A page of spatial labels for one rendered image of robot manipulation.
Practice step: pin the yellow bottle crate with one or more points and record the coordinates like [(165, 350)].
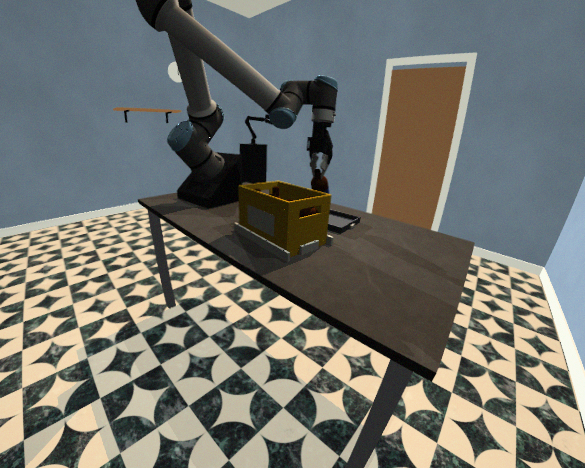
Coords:
[(278, 220)]

